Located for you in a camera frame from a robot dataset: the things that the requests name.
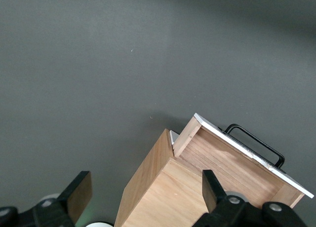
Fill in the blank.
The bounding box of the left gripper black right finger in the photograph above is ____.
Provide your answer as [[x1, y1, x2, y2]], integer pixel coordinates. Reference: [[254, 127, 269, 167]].
[[192, 169, 250, 227]]

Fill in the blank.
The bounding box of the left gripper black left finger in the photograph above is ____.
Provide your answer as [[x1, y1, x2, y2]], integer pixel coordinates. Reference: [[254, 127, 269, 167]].
[[33, 170, 93, 227]]

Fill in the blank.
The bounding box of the white-fronted drawer with black handle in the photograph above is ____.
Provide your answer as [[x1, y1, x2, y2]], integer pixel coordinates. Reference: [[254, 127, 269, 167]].
[[172, 112, 315, 209]]

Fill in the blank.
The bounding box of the wooden drawer cabinet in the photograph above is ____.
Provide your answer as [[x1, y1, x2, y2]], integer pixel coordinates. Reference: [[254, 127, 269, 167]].
[[114, 128, 211, 227]]

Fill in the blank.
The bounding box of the white drawer front without handle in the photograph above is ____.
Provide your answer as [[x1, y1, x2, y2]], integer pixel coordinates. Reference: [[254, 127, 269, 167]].
[[169, 130, 180, 146]]

